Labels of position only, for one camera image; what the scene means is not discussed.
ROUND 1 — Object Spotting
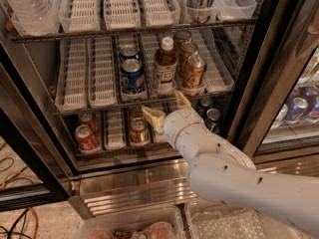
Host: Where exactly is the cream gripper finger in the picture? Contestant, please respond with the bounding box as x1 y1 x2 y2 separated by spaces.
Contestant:
142 106 166 133
174 91 191 110

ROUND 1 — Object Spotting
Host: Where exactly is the brown tea bottle white cap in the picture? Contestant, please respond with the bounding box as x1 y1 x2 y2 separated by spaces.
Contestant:
153 37 177 94

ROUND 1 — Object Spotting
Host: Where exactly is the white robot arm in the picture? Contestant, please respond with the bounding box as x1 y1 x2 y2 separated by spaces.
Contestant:
142 91 319 238

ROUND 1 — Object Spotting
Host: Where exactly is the steel fridge bottom grille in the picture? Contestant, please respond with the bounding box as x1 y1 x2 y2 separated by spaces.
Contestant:
68 153 319 221

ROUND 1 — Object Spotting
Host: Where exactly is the fridge glass door right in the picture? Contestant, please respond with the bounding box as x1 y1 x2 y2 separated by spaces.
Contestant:
226 0 319 156

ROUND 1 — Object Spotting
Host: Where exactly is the fridge glass door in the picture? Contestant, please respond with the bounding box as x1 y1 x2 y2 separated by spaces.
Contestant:
226 0 319 156
0 62 73 213

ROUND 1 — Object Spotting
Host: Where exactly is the tall plaid can top shelf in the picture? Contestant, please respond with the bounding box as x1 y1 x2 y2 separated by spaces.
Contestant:
182 0 214 23

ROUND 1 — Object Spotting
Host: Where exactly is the fridge glass door left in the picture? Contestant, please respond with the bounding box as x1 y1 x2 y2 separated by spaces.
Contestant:
0 62 73 213

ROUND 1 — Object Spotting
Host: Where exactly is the clear plastic bag top shelf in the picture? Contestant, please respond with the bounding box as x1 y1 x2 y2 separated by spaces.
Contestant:
6 0 61 36

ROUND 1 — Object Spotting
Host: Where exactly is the rear brown soda can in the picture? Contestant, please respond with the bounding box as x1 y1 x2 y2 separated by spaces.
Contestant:
129 107 145 120

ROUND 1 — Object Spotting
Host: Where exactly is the brown soda can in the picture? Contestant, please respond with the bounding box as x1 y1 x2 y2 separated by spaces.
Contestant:
129 107 145 120
130 118 147 143

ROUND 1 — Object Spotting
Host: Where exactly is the front brown soda can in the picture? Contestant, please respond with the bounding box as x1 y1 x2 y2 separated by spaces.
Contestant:
130 118 147 143

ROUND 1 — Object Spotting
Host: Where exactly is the rear dark blue can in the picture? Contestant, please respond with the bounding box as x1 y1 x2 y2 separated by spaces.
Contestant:
195 97 214 119

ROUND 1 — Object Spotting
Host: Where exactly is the dark blue can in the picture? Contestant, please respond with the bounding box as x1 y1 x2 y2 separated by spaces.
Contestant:
195 97 214 119
205 109 221 133

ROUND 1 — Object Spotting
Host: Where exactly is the front gold soda can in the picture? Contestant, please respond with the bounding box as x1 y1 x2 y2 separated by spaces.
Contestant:
182 55 206 89

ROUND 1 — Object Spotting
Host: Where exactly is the gold soda can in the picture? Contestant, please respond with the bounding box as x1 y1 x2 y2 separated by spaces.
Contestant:
176 42 198 78
182 55 206 89
173 30 192 51

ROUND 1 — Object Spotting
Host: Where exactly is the front dark blue can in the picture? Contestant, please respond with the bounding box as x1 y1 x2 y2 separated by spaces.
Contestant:
205 109 221 133

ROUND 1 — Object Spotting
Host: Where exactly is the front blue Pepsi can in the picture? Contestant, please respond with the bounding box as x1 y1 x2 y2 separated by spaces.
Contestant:
121 59 145 95

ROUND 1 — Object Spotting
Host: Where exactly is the blue pepsi can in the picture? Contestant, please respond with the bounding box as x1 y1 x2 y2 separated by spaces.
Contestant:
120 46 141 63
121 59 145 95

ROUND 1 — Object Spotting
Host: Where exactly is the middle gold soda can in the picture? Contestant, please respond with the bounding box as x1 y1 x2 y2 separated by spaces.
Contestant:
176 42 198 78

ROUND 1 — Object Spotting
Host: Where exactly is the rear gold soda can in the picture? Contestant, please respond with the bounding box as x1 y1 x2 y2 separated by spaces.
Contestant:
173 30 192 51

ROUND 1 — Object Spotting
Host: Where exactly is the rear orange soda can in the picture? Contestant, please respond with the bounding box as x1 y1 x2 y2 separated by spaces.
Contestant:
78 112 100 133

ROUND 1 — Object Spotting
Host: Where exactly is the orange soda can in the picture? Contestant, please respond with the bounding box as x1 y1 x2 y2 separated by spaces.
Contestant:
78 112 100 133
75 124 100 151

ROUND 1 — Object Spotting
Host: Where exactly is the rear blue Pepsi can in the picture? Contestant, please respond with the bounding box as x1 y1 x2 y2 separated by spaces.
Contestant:
120 46 141 63

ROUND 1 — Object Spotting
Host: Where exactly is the front orange soda can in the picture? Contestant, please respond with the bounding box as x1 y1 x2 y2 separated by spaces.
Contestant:
75 124 100 151

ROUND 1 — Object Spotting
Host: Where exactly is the clear bin with meat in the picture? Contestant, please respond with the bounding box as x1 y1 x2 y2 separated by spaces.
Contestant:
75 205 186 239

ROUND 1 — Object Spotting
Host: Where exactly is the clear bin with plastic wrap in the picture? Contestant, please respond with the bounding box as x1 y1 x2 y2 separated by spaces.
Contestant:
184 198 300 239

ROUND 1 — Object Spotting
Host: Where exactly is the Pepsi can behind glass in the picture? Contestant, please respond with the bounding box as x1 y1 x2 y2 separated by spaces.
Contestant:
284 97 308 124

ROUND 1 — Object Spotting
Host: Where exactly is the orange cable on floor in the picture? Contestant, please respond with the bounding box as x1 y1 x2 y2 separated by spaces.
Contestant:
0 206 39 239

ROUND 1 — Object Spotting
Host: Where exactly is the black cable on floor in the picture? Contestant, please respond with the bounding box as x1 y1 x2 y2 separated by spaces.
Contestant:
0 208 33 239

